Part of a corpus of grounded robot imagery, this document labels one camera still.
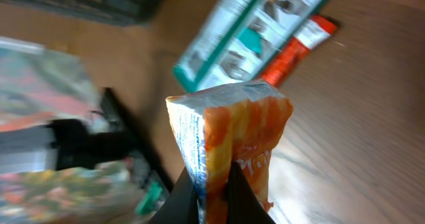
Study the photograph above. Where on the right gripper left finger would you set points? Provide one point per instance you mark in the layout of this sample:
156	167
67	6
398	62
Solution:
181	207

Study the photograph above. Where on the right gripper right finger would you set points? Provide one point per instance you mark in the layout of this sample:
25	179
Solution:
243	206

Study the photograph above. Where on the orange small box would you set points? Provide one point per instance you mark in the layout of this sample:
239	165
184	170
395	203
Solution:
237	122

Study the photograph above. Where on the white green glove package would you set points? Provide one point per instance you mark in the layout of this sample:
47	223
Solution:
239	40

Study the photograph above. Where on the red snack packet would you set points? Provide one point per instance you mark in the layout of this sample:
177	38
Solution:
311	34

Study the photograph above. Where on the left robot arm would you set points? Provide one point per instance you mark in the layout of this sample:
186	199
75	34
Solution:
62	144

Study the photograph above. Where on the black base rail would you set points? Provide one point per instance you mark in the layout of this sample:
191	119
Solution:
144	163

